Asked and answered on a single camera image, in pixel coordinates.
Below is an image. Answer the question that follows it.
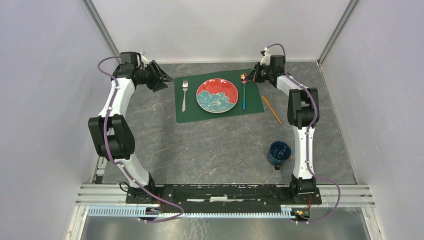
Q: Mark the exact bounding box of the red teal floral plate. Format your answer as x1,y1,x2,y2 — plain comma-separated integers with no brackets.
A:
196,78,239,114

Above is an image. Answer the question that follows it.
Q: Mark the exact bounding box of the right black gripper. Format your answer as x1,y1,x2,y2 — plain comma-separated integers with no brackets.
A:
245,62,273,84

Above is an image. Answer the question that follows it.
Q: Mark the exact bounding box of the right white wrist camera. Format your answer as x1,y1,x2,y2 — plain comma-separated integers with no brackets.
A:
260,47,271,66

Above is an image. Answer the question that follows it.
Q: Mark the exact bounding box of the aluminium frame rail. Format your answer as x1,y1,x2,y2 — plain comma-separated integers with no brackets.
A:
76,184,376,208

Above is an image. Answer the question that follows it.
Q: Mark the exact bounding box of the green rectangular placemat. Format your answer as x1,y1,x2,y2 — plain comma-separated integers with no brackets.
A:
174,68,264,124

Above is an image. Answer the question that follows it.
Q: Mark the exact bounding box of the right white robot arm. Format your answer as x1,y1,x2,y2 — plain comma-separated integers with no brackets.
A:
246,50,319,204

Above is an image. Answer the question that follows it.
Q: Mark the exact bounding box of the dark blue mug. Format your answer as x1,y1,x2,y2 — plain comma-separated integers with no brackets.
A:
266,141,292,171

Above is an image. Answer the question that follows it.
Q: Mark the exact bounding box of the iridescent rainbow metal spoon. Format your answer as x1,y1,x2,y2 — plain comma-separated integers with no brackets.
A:
240,73,248,110

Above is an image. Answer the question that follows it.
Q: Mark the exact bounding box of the yellow pencil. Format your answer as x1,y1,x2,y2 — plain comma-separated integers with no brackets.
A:
261,95,282,125

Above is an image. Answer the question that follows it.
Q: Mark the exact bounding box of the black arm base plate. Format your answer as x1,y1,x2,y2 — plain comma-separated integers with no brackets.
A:
121,184,323,214

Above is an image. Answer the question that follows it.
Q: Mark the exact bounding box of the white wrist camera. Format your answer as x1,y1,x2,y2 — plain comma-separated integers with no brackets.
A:
137,51,150,68
260,47,271,66

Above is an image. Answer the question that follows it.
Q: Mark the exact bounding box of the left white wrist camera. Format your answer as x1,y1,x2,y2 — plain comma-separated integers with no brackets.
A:
137,51,150,68

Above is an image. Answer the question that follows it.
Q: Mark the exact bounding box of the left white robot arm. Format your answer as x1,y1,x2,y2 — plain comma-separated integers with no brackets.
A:
88,51,173,204

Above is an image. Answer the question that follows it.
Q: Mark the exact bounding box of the silver metal fork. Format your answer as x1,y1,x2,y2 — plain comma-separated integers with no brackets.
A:
181,79,188,112

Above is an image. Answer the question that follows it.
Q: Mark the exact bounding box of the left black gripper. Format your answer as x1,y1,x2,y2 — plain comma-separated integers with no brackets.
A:
137,60,174,93

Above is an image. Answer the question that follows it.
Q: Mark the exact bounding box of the blue slotted cable duct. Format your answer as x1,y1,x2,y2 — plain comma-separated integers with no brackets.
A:
87,206,310,220

